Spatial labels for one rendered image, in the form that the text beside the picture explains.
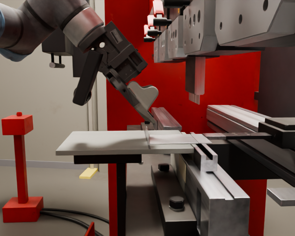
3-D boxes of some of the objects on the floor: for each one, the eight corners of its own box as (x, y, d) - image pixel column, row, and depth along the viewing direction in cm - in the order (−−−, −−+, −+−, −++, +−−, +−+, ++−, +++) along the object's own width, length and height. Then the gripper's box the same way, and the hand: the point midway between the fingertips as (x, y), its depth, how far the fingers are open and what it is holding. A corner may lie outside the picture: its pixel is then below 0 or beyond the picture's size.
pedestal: (12, 210, 248) (5, 111, 235) (43, 210, 250) (38, 110, 236) (3, 223, 228) (-6, 114, 215) (36, 221, 230) (30, 114, 217)
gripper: (108, 15, 54) (181, 104, 58) (112, 25, 67) (172, 98, 70) (73, 46, 55) (148, 132, 58) (83, 50, 67) (144, 121, 71)
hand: (147, 118), depth 64 cm, fingers open, 5 cm apart
